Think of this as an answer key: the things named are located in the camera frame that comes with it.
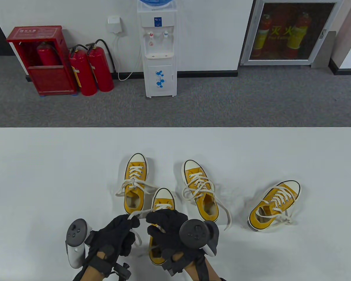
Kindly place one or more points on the white shoe lace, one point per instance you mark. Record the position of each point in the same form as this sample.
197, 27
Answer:
278, 199
136, 173
198, 181
162, 207

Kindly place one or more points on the white wall box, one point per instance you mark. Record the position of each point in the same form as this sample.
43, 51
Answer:
114, 25

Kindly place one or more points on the dark grey hand controller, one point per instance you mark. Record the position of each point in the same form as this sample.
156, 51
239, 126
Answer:
196, 232
76, 234

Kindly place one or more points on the white water dispenser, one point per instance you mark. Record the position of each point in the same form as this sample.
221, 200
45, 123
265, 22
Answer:
161, 46

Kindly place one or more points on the person's right forearm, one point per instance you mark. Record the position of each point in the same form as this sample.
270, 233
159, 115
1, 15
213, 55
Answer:
204, 270

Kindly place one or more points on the silver framed glass cabinet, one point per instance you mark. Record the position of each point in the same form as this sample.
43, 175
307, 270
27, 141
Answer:
280, 62

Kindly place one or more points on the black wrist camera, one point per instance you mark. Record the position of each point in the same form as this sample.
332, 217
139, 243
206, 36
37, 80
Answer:
172, 267
123, 272

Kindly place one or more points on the blue water bottle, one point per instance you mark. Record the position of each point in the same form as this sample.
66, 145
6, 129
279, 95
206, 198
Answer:
155, 3

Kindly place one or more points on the person's left forearm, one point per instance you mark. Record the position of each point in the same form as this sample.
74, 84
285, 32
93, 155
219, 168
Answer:
90, 275

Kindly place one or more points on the red yellow fire extinguisher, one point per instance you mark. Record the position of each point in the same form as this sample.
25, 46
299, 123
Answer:
298, 32
263, 35

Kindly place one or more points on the person's right hand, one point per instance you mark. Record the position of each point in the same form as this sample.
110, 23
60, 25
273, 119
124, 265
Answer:
166, 228

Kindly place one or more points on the red extinguisher cabinet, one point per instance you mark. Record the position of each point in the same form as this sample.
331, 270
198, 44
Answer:
49, 79

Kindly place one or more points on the person's left hand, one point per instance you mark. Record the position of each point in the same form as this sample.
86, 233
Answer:
117, 237

